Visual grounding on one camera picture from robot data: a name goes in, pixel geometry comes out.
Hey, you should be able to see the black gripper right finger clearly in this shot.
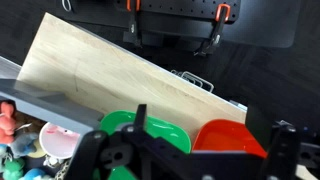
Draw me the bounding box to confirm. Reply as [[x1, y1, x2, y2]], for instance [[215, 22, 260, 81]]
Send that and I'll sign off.
[[245, 104, 302, 180]]

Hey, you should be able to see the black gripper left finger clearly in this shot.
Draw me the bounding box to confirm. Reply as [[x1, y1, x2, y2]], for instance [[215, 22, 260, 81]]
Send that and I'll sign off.
[[64, 103, 158, 180]]

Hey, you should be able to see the green plastic bowl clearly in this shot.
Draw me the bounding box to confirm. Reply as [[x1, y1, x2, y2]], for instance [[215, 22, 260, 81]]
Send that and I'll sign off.
[[99, 110, 192, 180]]

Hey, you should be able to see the red plastic bowl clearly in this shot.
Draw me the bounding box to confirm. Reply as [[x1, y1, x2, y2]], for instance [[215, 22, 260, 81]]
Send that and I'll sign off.
[[192, 119, 268, 160]]

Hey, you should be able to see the leopard doll with white face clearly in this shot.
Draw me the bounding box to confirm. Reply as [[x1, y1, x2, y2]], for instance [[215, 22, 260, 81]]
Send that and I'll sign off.
[[39, 122, 82, 160]]

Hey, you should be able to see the grey elephant plush doll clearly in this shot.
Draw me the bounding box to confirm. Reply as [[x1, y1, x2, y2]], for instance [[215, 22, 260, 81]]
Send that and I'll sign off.
[[9, 132, 38, 158]]

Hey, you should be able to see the salmon plush doll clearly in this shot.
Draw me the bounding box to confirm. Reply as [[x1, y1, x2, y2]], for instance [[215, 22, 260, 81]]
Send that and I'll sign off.
[[0, 101, 18, 145]]

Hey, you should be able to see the orange black bar clamp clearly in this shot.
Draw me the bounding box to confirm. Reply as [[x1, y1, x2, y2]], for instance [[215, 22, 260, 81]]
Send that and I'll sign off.
[[122, 0, 143, 47], [194, 3, 232, 57]]

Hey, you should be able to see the grey plastic bin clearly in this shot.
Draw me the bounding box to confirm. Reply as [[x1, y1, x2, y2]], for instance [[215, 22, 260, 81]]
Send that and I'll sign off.
[[0, 55, 105, 180]]

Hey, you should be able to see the black robot table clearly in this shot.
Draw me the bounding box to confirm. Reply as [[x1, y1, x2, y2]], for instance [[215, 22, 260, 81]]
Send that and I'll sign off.
[[54, 0, 302, 50]]

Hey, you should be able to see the yellow round disc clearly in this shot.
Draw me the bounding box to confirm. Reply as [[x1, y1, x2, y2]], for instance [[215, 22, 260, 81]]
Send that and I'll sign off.
[[28, 139, 47, 159]]

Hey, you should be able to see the black pegboard plate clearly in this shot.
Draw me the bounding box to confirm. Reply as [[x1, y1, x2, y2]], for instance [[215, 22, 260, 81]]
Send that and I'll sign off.
[[115, 0, 242, 24]]

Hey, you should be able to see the white cable loop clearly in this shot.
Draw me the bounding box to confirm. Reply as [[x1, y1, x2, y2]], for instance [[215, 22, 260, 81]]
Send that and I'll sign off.
[[61, 0, 73, 13]]

